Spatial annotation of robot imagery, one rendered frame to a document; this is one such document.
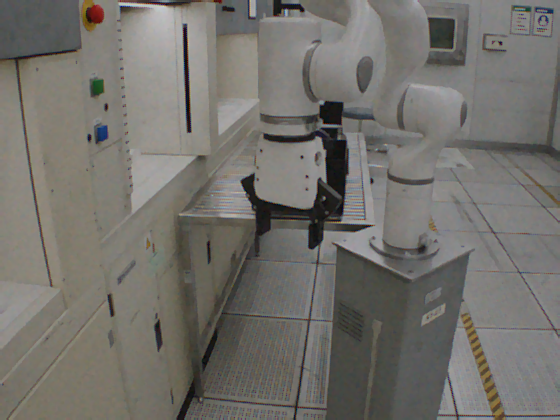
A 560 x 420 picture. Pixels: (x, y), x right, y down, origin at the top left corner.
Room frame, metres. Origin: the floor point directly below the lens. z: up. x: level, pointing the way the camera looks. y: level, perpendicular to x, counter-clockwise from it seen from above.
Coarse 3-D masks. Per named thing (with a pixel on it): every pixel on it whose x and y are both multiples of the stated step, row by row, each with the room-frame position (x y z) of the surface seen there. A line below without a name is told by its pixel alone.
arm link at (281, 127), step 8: (264, 120) 0.67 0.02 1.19; (272, 120) 0.66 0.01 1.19; (280, 120) 0.66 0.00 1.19; (288, 120) 0.66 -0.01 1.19; (296, 120) 0.66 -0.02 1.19; (304, 120) 0.66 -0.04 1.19; (312, 120) 0.68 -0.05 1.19; (320, 120) 0.68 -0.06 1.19; (264, 128) 0.67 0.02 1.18; (272, 128) 0.66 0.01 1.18; (280, 128) 0.66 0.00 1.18; (288, 128) 0.66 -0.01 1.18; (296, 128) 0.66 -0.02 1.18; (304, 128) 0.66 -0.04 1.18; (312, 128) 0.68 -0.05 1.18; (280, 136) 0.67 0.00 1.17; (288, 136) 0.67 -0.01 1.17; (296, 136) 0.67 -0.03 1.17; (304, 136) 0.67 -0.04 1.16
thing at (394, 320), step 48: (336, 240) 1.23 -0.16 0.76; (336, 288) 1.22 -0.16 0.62; (384, 288) 1.08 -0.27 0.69; (432, 288) 1.08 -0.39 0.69; (336, 336) 1.21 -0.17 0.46; (384, 336) 1.07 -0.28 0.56; (432, 336) 1.10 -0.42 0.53; (336, 384) 1.19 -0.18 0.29; (384, 384) 1.05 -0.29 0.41; (432, 384) 1.13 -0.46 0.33
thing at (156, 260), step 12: (84, 0) 1.01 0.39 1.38; (84, 12) 1.00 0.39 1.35; (84, 24) 1.00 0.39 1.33; (96, 24) 1.05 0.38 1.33; (120, 48) 1.16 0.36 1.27; (96, 72) 1.04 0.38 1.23; (96, 120) 1.02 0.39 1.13; (156, 252) 1.27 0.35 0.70; (156, 264) 1.26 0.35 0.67; (216, 336) 1.82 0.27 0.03; (204, 360) 1.62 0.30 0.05; (192, 384) 1.46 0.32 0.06; (192, 396) 1.44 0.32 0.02
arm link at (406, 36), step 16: (368, 0) 1.06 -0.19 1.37; (384, 0) 1.05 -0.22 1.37; (400, 0) 1.06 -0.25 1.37; (384, 16) 1.06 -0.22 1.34; (400, 16) 1.05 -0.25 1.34; (416, 16) 1.05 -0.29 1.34; (384, 32) 1.10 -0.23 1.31; (400, 32) 1.06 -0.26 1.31; (416, 32) 1.06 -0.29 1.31; (400, 48) 1.08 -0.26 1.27; (416, 48) 1.07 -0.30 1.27; (400, 64) 1.10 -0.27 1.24; (416, 64) 1.10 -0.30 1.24; (384, 80) 1.16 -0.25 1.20; (400, 80) 1.13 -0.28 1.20; (384, 96) 1.16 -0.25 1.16; (400, 96) 1.17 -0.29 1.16; (384, 112) 1.18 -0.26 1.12; (400, 112) 1.16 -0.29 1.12; (400, 128) 1.19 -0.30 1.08
